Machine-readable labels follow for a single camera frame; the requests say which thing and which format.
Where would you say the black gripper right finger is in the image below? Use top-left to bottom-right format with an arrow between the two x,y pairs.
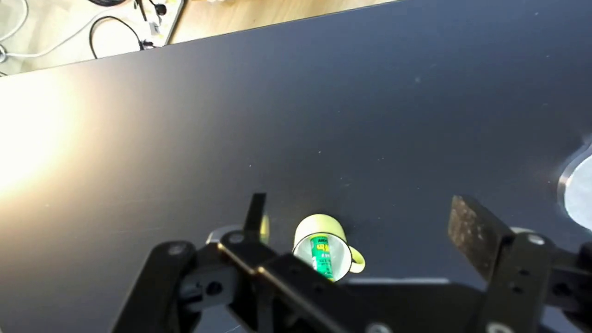
448,194 -> 592,333

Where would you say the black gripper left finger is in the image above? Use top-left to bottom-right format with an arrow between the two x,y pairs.
113,192 -> 372,333

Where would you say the green and yellow glue stick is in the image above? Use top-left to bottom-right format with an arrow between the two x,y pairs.
311,232 -> 335,273

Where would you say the white object at right edge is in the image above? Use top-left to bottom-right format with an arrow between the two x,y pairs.
557,142 -> 592,232

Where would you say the yellow cup with handle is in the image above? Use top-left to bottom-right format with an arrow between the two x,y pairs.
292,210 -> 368,284

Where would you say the black floor cable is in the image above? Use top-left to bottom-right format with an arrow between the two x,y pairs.
87,14 -> 157,60

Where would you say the white floor cable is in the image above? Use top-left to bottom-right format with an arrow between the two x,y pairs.
0,0 -> 96,62

